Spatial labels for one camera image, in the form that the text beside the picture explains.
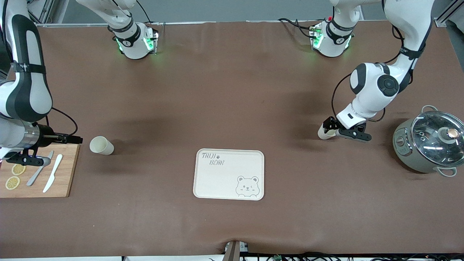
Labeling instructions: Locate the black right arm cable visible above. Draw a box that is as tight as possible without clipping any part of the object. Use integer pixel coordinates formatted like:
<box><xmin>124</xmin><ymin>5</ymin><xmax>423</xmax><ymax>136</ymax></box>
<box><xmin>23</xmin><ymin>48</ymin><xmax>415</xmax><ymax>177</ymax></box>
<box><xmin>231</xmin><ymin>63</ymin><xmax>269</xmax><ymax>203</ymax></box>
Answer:
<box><xmin>45</xmin><ymin>107</ymin><xmax>78</xmax><ymax>136</ymax></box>

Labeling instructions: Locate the white plastic knife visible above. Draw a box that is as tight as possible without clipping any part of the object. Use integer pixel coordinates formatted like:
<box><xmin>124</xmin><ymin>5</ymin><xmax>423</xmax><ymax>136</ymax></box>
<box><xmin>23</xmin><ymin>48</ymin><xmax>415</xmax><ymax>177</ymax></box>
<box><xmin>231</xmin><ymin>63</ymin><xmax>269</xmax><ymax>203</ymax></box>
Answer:
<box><xmin>43</xmin><ymin>154</ymin><xmax>63</xmax><ymax>193</ymax></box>

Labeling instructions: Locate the grey camera stand post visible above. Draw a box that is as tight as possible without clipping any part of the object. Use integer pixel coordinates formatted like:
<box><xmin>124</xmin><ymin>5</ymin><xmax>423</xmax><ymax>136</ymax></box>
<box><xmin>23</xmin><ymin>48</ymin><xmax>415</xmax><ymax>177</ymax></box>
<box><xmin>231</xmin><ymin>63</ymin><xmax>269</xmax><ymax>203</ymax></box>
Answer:
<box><xmin>224</xmin><ymin>240</ymin><xmax>250</xmax><ymax>261</ymax></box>

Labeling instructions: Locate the grey plastic knife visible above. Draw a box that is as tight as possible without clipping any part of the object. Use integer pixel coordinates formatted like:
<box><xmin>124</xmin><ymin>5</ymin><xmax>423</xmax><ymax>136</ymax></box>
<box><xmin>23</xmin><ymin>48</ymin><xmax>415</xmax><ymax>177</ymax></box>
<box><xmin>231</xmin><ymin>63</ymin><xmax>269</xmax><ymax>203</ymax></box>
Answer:
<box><xmin>26</xmin><ymin>150</ymin><xmax>54</xmax><ymax>187</ymax></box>

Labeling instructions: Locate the glass pot lid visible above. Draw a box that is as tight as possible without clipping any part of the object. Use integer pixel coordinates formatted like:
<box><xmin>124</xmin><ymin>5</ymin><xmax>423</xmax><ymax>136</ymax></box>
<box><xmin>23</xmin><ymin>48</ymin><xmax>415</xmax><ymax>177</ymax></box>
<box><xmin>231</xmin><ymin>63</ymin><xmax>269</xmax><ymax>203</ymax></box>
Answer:
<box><xmin>411</xmin><ymin>111</ymin><xmax>464</xmax><ymax>168</ymax></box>

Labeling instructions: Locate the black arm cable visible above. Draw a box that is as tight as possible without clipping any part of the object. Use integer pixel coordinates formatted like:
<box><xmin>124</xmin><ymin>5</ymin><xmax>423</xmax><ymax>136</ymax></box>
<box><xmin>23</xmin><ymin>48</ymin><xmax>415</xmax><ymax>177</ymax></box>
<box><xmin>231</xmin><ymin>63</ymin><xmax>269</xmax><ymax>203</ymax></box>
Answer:
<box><xmin>331</xmin><ymin>72</ymin><xmax>354</xmax><ymax>120</ymax></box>
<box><xmin>45</xmin><ymin>107</ymin><xmax>78</xmax><ymax>136</ymax></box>

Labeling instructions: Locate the brown table mat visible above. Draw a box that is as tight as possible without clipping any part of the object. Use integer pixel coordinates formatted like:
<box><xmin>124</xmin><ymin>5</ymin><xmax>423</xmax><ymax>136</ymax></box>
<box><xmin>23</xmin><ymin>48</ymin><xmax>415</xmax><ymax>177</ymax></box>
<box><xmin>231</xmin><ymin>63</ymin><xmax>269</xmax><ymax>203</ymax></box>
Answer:
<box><xmin>0</xmin><ymin>20</ymin><xmax>464</xmax><ymax>258</ymax></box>

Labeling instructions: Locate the wooden cutting board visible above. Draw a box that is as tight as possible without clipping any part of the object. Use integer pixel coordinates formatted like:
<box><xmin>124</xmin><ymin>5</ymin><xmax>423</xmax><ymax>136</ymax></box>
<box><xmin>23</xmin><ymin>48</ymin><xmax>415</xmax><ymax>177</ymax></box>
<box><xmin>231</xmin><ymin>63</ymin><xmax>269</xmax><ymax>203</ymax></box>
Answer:
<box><xmin>0</xmin><ymin>144</ymin><xmax>80</xmax><ymax>198</ymax></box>

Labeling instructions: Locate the green electric cooking pot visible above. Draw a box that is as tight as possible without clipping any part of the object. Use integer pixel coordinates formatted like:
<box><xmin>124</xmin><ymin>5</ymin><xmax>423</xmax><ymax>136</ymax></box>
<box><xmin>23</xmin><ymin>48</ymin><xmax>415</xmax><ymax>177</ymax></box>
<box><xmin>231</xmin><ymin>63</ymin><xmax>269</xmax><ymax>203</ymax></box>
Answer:
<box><xmin>393</xmin><ymin>105</ymin><xmax>464</xmax><ymax>177</ymax></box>

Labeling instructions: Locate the aluminium frame profile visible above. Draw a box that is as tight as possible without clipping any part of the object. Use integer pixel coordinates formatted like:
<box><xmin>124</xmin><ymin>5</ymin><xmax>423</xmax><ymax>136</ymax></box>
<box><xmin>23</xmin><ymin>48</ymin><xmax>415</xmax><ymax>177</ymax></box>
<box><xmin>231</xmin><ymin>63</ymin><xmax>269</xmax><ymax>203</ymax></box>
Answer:
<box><xmin>433</xmin><ymin>0</ymin><xmax>464</xmax><ymax>28</ymax></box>
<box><xmin>27</xmin><ymin>0</ymin><xmax>60</xmax><ymax>26</ymax></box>

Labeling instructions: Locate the black base cable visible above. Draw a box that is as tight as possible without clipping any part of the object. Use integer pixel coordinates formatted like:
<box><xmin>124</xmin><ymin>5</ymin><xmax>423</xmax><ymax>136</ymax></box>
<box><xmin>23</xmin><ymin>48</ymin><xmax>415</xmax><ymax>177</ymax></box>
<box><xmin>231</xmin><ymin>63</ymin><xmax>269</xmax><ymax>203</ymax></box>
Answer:
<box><xmin>278</xmin><ymin>17</ymin><xmax>316</xmax><ymax>40</ymax></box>
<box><xmin>136</xmin><ymin>0</ymin><xmax>160</xmax><ymax>26</ymax></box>

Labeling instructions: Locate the cream tray with bear print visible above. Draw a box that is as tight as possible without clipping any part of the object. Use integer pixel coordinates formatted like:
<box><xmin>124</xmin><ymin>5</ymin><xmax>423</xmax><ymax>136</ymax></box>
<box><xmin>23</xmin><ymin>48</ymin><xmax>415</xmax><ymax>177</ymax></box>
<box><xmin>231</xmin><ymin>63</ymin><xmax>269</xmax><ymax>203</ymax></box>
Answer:
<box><xmin>193</xmin><ymin>149</ymin><xmax>265</xmax><ymax>201</ymax></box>

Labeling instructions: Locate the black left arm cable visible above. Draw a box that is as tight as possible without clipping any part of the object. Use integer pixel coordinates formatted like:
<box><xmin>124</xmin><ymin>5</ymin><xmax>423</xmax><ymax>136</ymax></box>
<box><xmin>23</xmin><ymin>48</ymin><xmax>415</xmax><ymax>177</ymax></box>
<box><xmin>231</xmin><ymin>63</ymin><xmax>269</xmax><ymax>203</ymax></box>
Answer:
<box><xmin>331</xmin><ymin>72</ymin><xmax>354</xmax><ymax>120</ymax></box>

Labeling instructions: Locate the white plastic cup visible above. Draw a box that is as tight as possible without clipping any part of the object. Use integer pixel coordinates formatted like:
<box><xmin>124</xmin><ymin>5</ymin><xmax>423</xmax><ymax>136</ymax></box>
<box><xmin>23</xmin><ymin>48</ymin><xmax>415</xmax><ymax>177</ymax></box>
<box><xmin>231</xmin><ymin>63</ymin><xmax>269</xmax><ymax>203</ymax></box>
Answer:
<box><xmin>318</xmin><ymin>123</ymin><xmax>338</xmax><ymax>140</ymax></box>
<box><xmin>90</xmin><ymin>136</ymin><xmax>115</xmax><ymax>156</ymax></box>

